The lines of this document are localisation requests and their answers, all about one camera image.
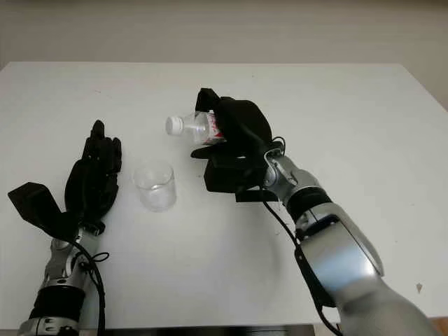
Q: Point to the black robot torso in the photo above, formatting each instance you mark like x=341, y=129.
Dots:
x=210, y=332

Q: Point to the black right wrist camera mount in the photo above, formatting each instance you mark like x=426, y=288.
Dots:
x=227, y=176

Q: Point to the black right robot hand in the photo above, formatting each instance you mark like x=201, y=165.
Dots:
x=245, y=122

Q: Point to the small brown scrap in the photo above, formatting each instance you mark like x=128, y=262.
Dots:
x=418, y=287

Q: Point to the clear plastic cup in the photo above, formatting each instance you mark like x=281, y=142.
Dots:
x=154, y=185

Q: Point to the clear plastic water bottle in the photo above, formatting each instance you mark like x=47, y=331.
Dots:
x=196, y=126

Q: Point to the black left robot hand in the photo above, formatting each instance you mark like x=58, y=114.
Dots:
x=92, y=175

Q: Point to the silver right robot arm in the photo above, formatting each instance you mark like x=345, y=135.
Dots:
x=343, y=252

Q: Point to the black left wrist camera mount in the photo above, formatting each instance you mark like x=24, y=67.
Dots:
x=36, y=204

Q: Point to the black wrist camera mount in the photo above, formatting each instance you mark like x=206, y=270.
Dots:
x=227, y=176
x=36, y=204

